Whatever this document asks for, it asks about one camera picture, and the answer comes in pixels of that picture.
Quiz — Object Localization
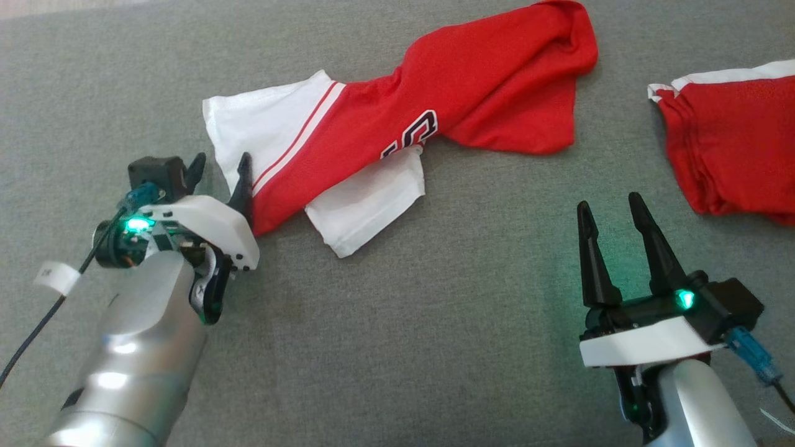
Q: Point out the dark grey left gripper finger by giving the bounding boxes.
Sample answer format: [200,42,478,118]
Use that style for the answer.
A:
[229,152,254,224]
[185,152,207,193]

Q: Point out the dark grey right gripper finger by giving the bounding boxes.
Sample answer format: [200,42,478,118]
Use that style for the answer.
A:
[629,192,687,296]
[578,201,622,308]

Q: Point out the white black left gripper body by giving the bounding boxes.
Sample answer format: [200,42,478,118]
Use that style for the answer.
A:
[93,196,260,274]

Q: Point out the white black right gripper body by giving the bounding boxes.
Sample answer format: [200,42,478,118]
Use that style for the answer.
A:
[579,271,724,368]

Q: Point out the red white basketball jersey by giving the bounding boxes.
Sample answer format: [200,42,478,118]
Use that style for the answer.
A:
[203,0,599,258]

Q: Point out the red white folded shorts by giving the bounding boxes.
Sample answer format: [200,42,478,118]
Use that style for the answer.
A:
[647,60,795,225]

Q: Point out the blue left cable connector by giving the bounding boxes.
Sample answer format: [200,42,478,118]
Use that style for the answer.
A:
[123,183,166,215]

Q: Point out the blue cable connector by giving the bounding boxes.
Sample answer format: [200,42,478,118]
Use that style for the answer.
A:
[725,328,783,386]
[123,183,166,215]

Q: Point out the blue right cable connector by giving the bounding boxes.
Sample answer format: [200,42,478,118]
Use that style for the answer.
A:
[725,328,783,386]

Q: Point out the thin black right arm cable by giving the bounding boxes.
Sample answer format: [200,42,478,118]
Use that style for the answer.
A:
[772,379,795,415]

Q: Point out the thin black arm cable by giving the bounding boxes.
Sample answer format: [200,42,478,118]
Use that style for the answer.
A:
[772,379,795,415]
[0,208,128,389]

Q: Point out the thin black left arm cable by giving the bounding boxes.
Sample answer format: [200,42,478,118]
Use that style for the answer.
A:
[0,208,128,389]

